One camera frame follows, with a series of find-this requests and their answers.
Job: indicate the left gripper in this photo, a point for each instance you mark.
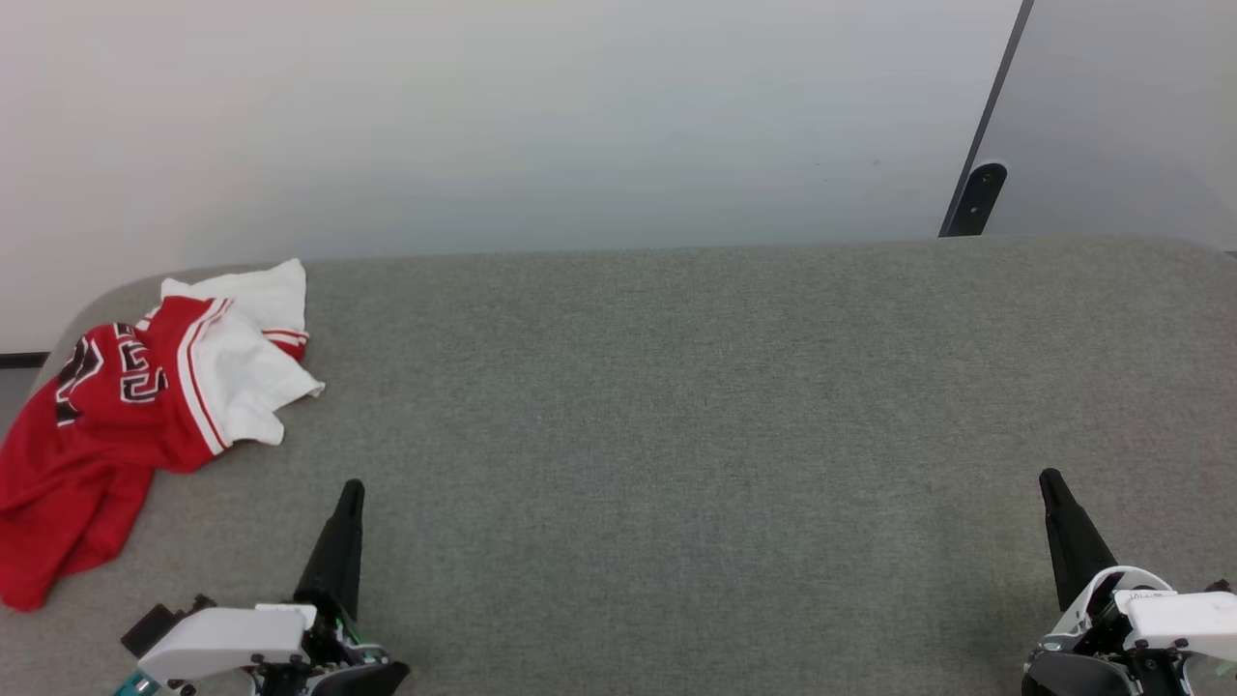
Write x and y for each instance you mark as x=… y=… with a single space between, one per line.
x=333 y=667

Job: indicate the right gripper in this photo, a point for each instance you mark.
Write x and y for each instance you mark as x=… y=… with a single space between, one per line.
x=1073 y=667

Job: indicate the red and white basketball jersey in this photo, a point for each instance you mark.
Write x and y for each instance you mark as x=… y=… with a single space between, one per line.
x=106 y=435

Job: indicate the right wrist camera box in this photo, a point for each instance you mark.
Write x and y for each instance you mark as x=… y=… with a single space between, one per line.
x=1184 y=619

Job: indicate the black wall bracket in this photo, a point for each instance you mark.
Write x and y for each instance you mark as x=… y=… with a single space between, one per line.
x=981 y=193

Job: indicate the dark wall panel strip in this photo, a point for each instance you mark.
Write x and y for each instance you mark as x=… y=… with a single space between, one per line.
x=1001 y=77

